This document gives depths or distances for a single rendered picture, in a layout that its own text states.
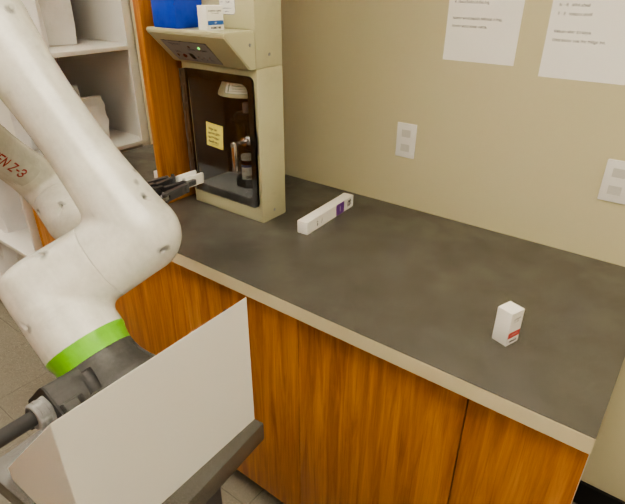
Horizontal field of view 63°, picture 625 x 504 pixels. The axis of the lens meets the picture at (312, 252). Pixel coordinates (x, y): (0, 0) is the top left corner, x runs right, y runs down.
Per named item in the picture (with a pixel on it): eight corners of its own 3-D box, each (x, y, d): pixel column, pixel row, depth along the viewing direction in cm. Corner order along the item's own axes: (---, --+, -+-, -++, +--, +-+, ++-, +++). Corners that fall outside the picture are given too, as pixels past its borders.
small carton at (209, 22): (214, 28, 143) (212, 4, 140) (224, 29, 139) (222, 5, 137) (198, 29, 140) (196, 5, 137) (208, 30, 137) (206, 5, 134)
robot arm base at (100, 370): (11, 455, 62) (-16, 413, 62) (-14, 479, 71) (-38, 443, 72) (173, 349, 82) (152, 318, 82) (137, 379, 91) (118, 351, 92)
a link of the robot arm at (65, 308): (134, 325, 76) (62, 221, 77) (41, 389, 74) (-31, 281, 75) (154, 323, 89) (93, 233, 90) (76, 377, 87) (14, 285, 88)
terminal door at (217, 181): (195, 187, 179) (182, 66, 160) (260, 208, 163) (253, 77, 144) (193, 187, 178) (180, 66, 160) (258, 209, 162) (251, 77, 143)
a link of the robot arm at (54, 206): (60, 260, 116) (65, 231, 109) (29, 221, 119) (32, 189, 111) (114, 239, 126) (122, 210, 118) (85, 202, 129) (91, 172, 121)
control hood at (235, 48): (180, 59, 160) (176, 24, 155) (257, 69, 143) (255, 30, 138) (149, 63, 152) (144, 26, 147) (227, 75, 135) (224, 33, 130)
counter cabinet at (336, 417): (185, 304, 291) (164, 149, 249) (569, 503, 182) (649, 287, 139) (75, 366, 244) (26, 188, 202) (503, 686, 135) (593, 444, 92)
